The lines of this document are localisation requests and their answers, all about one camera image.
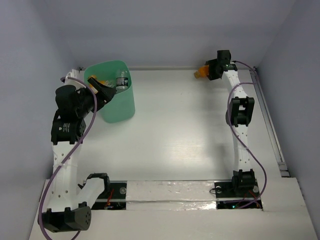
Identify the amber ribbed orange bottle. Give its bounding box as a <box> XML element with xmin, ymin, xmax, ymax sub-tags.
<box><xmin>193</xmin><ymin>65</ymin><xmax>209</xmax><ymax>79</ymax></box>

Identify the clear Pepsi bottle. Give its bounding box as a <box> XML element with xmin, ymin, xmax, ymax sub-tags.
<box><xmin>116</xmin><ymin>69</ymin><xmax>129</xmax><ymax>94</ymax></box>

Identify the small orange juice bottle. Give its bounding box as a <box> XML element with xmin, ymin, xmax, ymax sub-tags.
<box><xmin>87</xmin><ymin>75</ymin><xmax>105</xmax><ymax>93</ymax></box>

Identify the clear water bottle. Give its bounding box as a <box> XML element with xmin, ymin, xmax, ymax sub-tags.
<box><xmin>104</xmin><ymin>79</ymin><xmax>117</xmax><ymax>88</ymax></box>

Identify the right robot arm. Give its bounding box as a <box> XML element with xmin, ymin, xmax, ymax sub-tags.
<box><xmin>206</xmin><ymin>50</ymin><xmax>256</xmax><ymax>198</ymax></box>

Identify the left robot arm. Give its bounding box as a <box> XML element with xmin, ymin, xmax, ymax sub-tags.
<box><xmin>38</xmin><ymin>76</ymin><xmax>116</xmax><ymax>233</ymax></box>

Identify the green plastic bin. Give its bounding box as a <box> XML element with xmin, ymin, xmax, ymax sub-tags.
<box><xmin>84</xmin><ymin>60</ymin><xmax>136</xmax><ymax>124</ymax></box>

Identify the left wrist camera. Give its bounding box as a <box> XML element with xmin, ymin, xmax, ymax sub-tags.
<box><xmin>63</xmin><ymin>69</ymin><xmax>84</xmax><ymax>89</ymax></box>

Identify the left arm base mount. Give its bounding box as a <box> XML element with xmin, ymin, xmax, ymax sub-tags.
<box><xmin>78</xmin><ymin>173</ymin><xmax>127</xmax><ymax>210</ymax></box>

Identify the aluminium rail right edge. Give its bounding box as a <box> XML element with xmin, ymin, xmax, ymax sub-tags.
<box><xmin>250</xmin><ymin>67</ymin><xmax>291</xmax><ymax>178</ymax></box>

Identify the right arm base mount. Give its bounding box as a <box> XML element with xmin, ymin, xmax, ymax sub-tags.
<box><xmin>209</xmin><ymin>169</ymin><xmax>262</xmax><ymax>210</ymax></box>

